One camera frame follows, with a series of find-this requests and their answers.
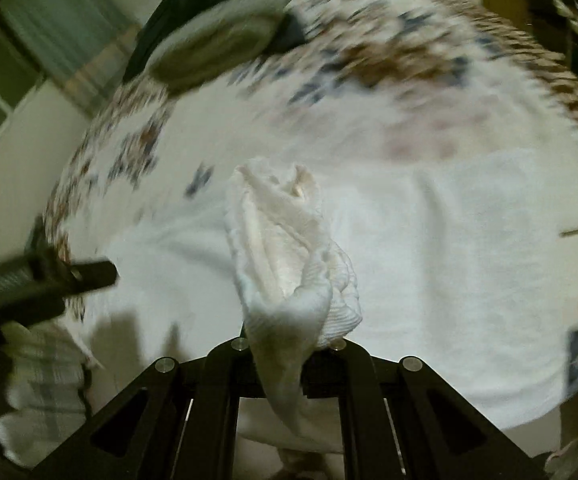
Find white pants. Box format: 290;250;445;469
79;150;568;453

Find floral bed blanket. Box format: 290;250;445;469
45;0;578;393

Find folded grey clothes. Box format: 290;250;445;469
146;0;306;93

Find dark green jacket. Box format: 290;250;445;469
121;0;283;84

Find brown checkered bed sheet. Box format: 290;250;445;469
387;0;578;181

